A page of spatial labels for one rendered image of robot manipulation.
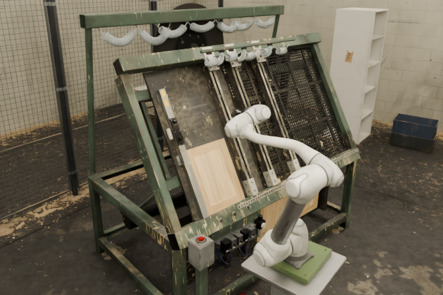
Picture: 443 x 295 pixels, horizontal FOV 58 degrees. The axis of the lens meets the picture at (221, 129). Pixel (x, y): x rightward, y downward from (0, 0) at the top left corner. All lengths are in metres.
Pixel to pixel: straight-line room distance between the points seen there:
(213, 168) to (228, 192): 0.21
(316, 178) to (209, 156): 1.14
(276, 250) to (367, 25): 4.50
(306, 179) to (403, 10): 5.89
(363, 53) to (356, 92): 0.61
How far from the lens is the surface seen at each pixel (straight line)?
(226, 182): 3.00
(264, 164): 3.21
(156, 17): 3.41
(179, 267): 2.82
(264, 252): 2.40
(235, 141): 3.05
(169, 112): 2.83
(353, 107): 6.57
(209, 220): 2.83
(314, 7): 8.19
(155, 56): 2.87
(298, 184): 1.97
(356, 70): 6.44
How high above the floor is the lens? 2.44
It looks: 20 degrees down
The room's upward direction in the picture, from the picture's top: 1 degrees clockwise
